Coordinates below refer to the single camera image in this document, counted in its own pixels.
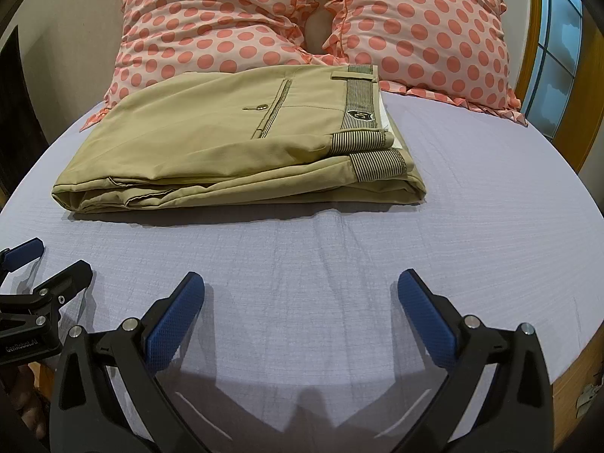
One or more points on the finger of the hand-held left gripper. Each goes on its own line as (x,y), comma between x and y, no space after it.
(26,251)
(66,281)

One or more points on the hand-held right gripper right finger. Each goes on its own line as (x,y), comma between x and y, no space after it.
(429,321)

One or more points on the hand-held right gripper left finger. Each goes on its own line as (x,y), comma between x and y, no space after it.
(172,321)

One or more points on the khaki pants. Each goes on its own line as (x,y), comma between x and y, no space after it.
(212,151)

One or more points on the person's left hand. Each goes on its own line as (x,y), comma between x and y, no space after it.
(28,408)

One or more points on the dark panel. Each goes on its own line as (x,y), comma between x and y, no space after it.
(19,122)

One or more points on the bed with lavender sheet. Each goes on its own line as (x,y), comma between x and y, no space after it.
(302,255)

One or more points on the pink polka dot pillow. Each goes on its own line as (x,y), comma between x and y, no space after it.
(424,28)
(207,19)

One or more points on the wooden framed window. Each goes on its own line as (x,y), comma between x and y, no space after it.
(559,47)

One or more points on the wooden bed frame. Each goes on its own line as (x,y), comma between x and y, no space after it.
(578,377)

